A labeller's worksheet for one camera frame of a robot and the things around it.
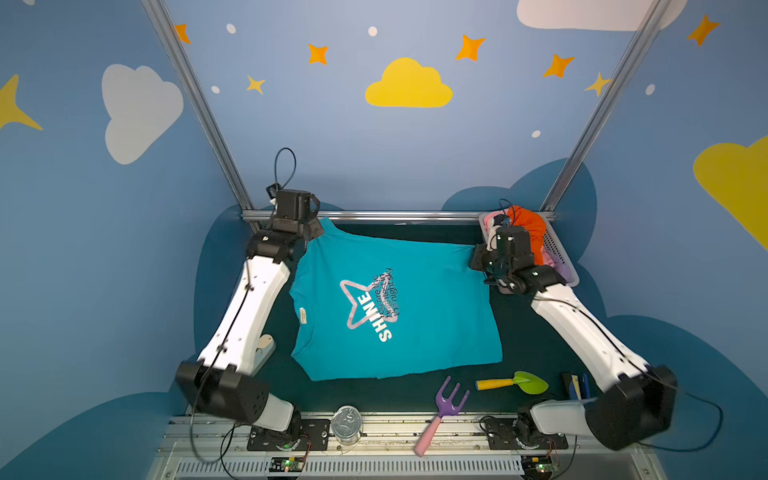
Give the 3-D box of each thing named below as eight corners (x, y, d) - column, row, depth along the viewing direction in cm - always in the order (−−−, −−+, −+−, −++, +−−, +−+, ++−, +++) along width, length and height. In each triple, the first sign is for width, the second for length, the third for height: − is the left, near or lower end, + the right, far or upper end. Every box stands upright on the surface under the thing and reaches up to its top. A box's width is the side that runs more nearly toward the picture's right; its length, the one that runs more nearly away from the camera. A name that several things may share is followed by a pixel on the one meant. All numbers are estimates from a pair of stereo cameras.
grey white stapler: (254, 375, 85) (249, 370, 82) (264, 339, 92) (260, 333, 89) (268, 375, 85) (264, 370, 82) (277, 339, 92) (274, 333, 89)
